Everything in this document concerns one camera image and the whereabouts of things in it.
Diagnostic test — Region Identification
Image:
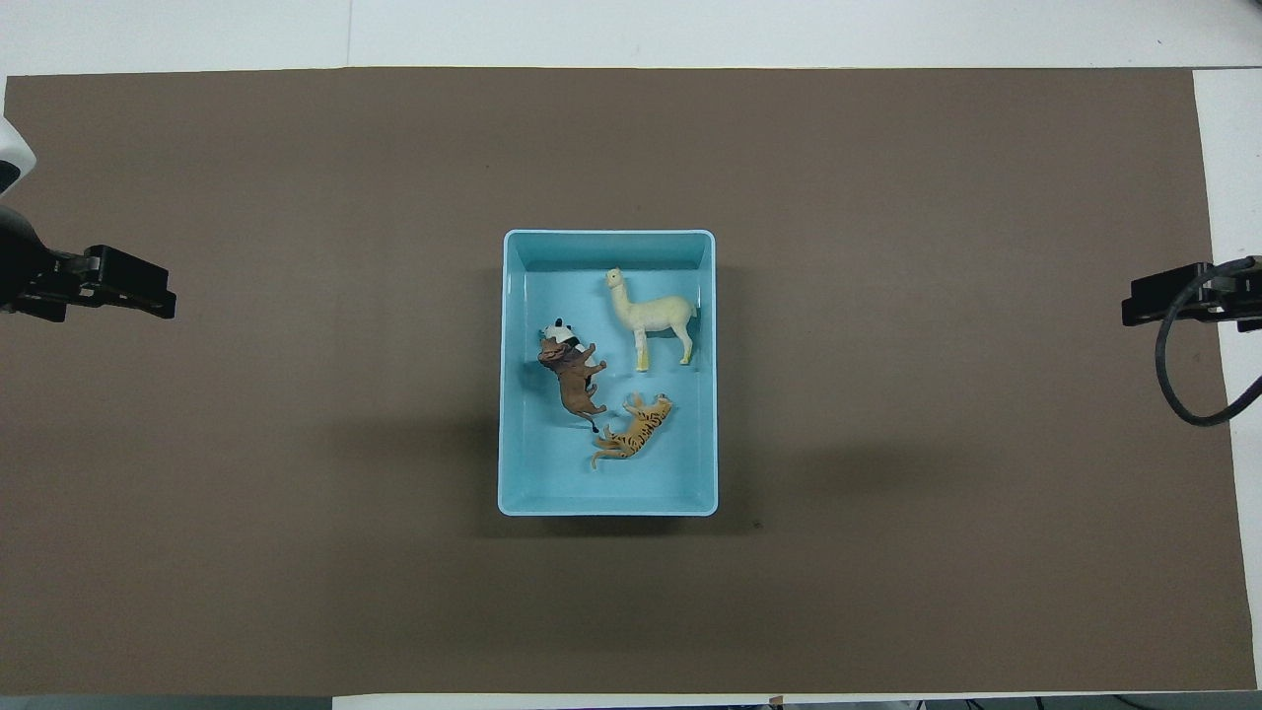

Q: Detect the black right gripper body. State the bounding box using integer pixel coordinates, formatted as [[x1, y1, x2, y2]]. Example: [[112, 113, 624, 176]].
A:
[[1208, 256, 1262, 309]]

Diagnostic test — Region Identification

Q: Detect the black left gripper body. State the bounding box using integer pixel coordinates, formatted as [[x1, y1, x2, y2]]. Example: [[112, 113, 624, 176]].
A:
[[0, 202, 100, 297]]

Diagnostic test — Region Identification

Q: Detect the brown lion toy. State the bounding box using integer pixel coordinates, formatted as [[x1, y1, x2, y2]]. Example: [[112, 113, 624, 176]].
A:
[[537, 335, 608, 433]]

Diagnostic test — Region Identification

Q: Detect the cream alpaca toy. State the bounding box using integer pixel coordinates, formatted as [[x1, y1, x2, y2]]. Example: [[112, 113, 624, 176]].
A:
[[604, 266, 701, 374]]

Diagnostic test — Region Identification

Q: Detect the orange tiger toy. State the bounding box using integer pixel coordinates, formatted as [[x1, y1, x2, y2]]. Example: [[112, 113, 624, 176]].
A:
[[591, 392, 675, 471]]

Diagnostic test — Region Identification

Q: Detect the light blue storage box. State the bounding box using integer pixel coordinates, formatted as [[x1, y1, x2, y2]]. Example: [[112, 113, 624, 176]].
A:
[[497, 229, 720, 518]]

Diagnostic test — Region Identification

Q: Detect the brown table mat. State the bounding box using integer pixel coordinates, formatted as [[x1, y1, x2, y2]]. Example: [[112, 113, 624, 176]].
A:
[[0, 67, 1258, 696]]

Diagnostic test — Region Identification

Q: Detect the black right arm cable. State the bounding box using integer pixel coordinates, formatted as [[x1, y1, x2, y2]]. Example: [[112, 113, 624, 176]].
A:
[[1156, 258, 1262, 427]]

